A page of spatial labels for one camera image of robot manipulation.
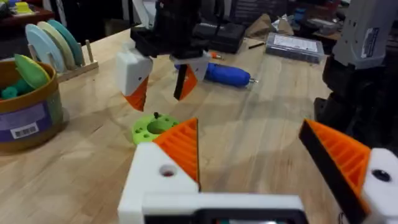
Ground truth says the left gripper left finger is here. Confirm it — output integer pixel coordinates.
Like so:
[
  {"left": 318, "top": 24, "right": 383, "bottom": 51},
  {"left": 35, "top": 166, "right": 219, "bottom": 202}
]
[{"left": 117, "top": 118, "right": 200, "bottom": 224}]

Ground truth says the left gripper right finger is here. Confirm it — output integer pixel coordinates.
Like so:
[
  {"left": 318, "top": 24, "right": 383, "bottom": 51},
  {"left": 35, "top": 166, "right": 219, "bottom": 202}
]
[{"left": 298, "top": 119, "right": 398, "bottom": 224}]

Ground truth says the green disc with holes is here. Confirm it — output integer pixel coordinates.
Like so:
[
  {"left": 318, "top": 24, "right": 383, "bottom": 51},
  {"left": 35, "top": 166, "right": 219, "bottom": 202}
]
[{"left": 131, "top": 112, "right": 181, "bottom": 146}]

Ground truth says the black case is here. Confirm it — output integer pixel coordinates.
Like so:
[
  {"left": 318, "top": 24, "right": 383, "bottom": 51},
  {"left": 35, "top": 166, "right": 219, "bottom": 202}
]
[{"left": 192, "top": 22, "right": 247, "bottom": 55}]

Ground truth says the wooden peg rack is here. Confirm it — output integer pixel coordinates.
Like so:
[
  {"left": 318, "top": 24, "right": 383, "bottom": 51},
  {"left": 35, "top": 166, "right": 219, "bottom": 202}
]
[{"left": 27, "top": 39, "right": 100, "bottom": 83}]

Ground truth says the teal plate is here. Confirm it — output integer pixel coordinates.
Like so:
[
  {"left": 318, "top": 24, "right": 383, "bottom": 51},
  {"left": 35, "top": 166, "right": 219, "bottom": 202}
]
[{"left": 47, "top": 19, "right": 86, "bottom": 67}]

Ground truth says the cream plate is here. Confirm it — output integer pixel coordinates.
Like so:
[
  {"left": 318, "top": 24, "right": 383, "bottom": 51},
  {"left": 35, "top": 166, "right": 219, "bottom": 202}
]
[{"left": 37, "top": 21, "right": 77, "bottom": 70}]

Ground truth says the brown paper bag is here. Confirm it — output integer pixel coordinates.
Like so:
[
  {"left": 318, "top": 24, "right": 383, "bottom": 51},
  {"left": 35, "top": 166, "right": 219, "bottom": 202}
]
[{"left": 244, "top": 12, "right": 295, "bottom": 40}]

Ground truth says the light blue plate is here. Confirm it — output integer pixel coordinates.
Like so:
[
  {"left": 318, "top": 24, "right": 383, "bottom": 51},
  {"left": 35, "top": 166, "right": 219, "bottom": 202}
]
[{"left": 25, "top": 24, "right": 67, "bottom": 74}]

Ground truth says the clear plastic box with label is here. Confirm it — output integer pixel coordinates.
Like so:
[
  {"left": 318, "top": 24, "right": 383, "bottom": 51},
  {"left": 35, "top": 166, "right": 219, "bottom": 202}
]
[{"left": 264, "top": 32, "right": 326, "bottom": 65}]

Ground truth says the brown tub with toys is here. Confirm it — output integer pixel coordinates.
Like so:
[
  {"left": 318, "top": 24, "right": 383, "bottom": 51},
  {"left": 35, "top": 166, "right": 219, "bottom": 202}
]
[{"left": 0, "top": 54, "right": 65, "bottom": 154}]

